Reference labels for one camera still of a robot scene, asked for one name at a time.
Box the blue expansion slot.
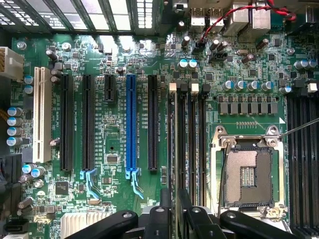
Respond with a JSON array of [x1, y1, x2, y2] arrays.
[[125, 73, 145, 200]]

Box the green motherboard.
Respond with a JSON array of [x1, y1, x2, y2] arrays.
[[9, 0, 319, 239]]

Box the silver CPU socket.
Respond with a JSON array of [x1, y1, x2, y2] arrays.
[[210, 125, 287, 221]]

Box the black RAM slot white latches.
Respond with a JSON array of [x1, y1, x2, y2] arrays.
[[189, 83, 200, 207], [167, 82, 178, 200], [300, 83, 319, 235]]

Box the white expansion slot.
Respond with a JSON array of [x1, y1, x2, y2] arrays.
[[32, 66, 52, 164]]

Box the short black expansion slot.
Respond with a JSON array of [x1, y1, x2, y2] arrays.
[[104, 74, 117, 103]]

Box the red black twisted wire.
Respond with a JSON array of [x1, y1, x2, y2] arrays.
[[198, 0, 297, 50]]

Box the long black expansion slot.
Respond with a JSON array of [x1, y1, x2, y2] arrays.
[[59, 74, 74, 172], [79, 74, 101, 199], [147, 74, 159, 172]]

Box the silver finned heat sink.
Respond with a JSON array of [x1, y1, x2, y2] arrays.
[[60, 211, 113, 239]]

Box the grey metal PC case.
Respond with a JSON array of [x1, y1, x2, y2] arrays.
[[0, 0, 175, 35]]

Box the cream power connector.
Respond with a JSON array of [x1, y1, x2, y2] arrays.
[[0, 46, 25, 83]]

